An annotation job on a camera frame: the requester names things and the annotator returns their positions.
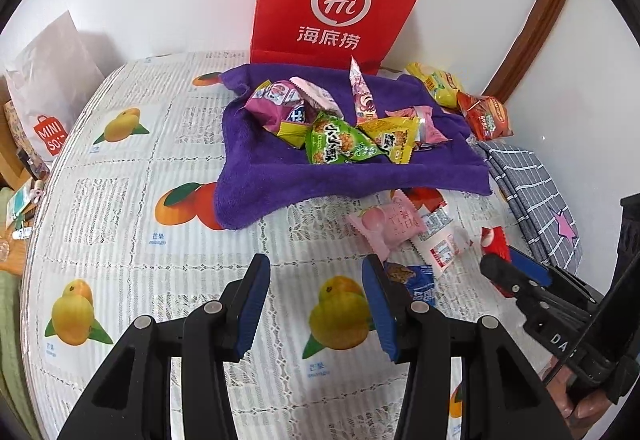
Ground blue snack packet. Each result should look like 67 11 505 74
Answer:
385 262 436 306

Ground narrow pink snack packet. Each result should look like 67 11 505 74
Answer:
348 55 382 123

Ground pink yellow-edged snack packet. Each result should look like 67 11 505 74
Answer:
243 79 321 151

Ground pink zigzag-edged snack packet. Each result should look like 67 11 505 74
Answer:
290 76 346 118

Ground large yellow snack packet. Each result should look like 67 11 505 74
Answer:
405 62 466 109

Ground white paper bag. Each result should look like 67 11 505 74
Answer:
4 10 107 166

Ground teal card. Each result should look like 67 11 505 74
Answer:
9 184 40 222

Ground grey checked cloth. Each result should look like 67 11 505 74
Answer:
475 140 585 277

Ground pale pink peach packet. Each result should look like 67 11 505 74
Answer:
347 190 428 263

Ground person's right hand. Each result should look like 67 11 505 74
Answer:
542 355 640 440

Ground green cloth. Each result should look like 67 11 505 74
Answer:
0 270 43 440

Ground wooden door frame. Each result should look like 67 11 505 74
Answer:
482 0 580 103

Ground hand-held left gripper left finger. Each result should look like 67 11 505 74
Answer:
57 252 272 440

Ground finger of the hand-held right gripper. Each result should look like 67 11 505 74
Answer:
507 245 601 303
480 252 542 307

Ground small yellow snack packet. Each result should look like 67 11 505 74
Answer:
357 116 422 166

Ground orange red snack packet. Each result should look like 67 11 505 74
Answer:
456 91 515 142

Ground light pink snack packet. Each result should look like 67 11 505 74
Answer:
385 105 449 152

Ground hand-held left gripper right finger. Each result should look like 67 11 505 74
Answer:
361 254 568 440

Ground patterned cardboard box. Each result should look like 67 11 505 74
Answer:
4 100 51 178

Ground wooden side table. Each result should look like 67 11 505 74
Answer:
0 160 48 277

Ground green snack packet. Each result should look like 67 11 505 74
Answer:
303 110 386 167

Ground purple towel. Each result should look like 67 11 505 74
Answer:
214 62 493 232

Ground fruit print tablecloth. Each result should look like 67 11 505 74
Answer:
20 51 571 440

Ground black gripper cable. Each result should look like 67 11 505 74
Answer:
542 250 640 383

